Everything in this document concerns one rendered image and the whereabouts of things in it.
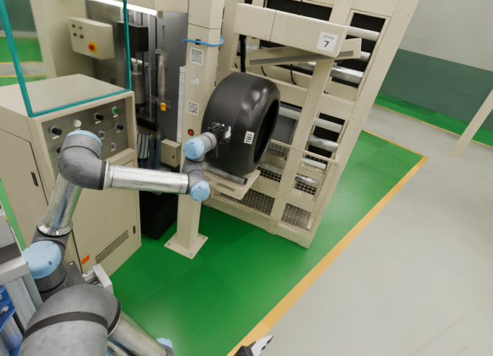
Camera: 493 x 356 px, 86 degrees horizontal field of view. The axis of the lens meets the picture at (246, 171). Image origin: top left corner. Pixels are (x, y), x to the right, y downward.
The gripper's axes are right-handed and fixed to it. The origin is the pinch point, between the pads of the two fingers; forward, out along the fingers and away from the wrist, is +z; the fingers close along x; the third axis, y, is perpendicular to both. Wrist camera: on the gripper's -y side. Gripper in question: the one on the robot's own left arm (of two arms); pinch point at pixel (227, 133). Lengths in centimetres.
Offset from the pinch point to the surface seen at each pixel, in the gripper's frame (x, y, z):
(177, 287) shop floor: 17, -124, 2
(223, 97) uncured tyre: 8.4, 15.1, 6.7
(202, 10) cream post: 31, 51, 15
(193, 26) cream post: 35, 44, 16
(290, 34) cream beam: -9, 51, 42
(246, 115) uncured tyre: -6.1, 10.7, 4.3
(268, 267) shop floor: -37, -119, 52
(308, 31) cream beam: -18, 54, 41
